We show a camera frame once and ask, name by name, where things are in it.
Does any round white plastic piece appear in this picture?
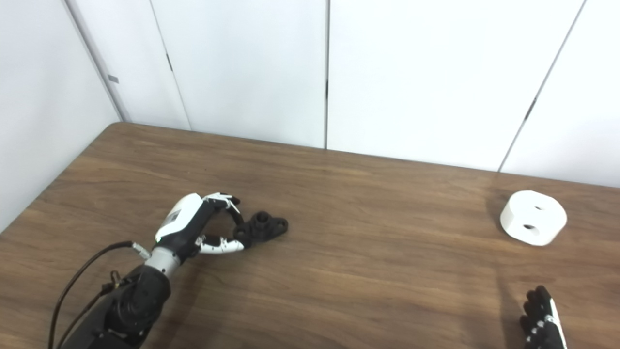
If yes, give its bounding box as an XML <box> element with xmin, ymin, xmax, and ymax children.
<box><xmin>500</xmin><ymin>190</ymin><xmax>568</xmax><ymax>246</ymax></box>

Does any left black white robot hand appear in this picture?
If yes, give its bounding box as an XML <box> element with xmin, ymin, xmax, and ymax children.
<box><xmin>155</xmin><ymin>192</ymin><xmax>245</xmax><ymax>260</ymax></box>

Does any thick black left wrist cable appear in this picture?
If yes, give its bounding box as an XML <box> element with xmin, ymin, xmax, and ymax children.
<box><xmin>47</xmin><ymin>241</ymin><xmax>152</xmax><ymax>349</ymax></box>

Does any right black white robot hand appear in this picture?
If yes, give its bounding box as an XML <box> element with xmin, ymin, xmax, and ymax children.
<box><xmin>520</xmin><ymin>285</ymin><xmax>568</xmax><ymax>349</ymax></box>

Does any black flanged holder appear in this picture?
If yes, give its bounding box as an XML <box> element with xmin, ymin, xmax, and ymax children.
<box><xmin>233</xmin><ymin>211</ymin><xmax>289</xmax><ymax>249</ymax></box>

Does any thin black left wrist wire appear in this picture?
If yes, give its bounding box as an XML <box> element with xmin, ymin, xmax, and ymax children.
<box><xmin>58</xmin><ymin>270</ymin><xmax>122</xmax><ymax>349</ymax></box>

